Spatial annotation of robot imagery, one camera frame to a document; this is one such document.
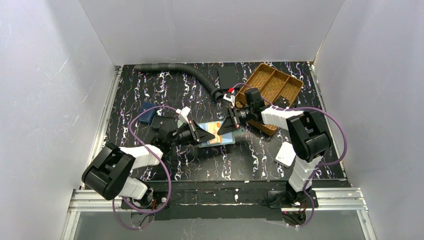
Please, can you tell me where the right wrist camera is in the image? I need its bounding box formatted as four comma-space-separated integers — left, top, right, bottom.
223, 88, 236, 107

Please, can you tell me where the orange card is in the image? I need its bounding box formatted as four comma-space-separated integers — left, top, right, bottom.
206, 122, 224, 145

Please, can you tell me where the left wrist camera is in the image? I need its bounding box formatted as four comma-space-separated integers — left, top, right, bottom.
176, 106, 191, 124

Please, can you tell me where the mint green snap card holder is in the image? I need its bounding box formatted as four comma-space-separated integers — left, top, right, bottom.
197, 121, 248, 149

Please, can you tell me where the blue leather card holder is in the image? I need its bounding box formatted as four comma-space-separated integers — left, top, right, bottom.
138, 102, 157, 125

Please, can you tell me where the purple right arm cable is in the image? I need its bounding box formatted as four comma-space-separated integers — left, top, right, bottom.
231, 82, 349, 228

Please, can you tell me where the white rectangular box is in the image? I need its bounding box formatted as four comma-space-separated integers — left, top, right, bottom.
274, 142, 296, 168

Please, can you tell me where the black corrugated hose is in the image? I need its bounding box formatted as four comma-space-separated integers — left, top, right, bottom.
134, 62, 227, 103

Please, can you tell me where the black leather card holder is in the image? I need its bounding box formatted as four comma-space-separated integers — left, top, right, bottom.
150, 115, 178, 131

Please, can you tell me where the aluminium frame rail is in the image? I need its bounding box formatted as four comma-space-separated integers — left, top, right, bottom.
63, 65, 375, 240

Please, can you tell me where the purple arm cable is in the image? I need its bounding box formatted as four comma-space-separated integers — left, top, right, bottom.
111, 105, 186, 231
231, 82, 349, 228

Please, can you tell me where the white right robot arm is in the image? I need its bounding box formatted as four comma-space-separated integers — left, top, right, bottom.
217, 88, 333, 205

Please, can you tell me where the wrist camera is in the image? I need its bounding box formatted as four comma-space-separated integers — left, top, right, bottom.
176, 106, 191, 124
223, 88, 236, 107

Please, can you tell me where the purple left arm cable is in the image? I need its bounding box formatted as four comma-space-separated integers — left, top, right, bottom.
111, 105, 186, 231

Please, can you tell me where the woven wicker divided tray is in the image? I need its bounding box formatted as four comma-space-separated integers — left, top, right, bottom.
235, 63, 303, 136

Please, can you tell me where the flat black square pad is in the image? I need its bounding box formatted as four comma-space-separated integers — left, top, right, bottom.
218, 66, 240, 91

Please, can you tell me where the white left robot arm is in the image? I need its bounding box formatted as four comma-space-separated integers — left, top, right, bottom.
81, 120, 215, 200

